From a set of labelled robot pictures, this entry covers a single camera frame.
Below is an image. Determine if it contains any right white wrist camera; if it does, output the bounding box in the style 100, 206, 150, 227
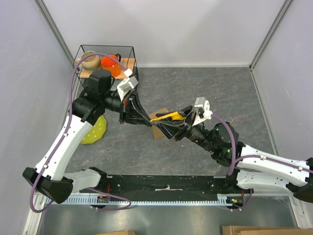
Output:
192, 97, 213, 126

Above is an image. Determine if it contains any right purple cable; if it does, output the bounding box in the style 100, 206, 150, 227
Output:
210, 114, 313, 211

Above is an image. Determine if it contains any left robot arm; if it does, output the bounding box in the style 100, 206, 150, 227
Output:
22, 69, 152, 204

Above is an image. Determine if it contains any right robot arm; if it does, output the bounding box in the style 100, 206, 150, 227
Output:
151, 103, 313, 203

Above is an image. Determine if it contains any black wire wooden shelf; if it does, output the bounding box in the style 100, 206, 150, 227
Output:
73, 45, 139, 89

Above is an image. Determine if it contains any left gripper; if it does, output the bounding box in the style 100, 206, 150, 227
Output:
102, 89, 153, 127

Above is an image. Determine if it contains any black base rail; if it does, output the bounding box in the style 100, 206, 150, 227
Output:
80, 174, 255, 203

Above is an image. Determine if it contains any brown cardboard express box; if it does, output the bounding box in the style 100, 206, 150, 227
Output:
148, 107, 170, 140

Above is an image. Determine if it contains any beige ceramic mug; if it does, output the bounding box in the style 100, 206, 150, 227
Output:
74, 51, 101, 71

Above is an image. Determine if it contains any cardboard piece bottom centre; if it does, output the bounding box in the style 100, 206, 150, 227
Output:
97, 230, 136, 235

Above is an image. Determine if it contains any yellow utility knife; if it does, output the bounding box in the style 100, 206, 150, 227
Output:
149, 112, 185, 122

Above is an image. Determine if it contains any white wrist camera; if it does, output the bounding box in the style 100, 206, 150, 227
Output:
117, 76, 138, 101
192, 97, 213, 126

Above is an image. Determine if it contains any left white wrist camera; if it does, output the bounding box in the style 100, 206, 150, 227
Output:
117, 76, 138, 101

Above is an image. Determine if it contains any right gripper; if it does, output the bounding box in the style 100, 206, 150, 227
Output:
152, 105, 217, 153

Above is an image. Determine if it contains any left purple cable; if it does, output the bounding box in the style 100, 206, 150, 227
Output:
29, 52, 133, 213

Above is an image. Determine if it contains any orange mug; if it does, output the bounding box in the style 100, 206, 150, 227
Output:
101, 56, 121, 78

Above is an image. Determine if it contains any purple cable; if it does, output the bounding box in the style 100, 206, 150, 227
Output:
210, 114, 313, 211
29, 52, 133, 213

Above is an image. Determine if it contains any yellow-green dotted plate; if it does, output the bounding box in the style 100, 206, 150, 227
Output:
80, 116, 107, 144

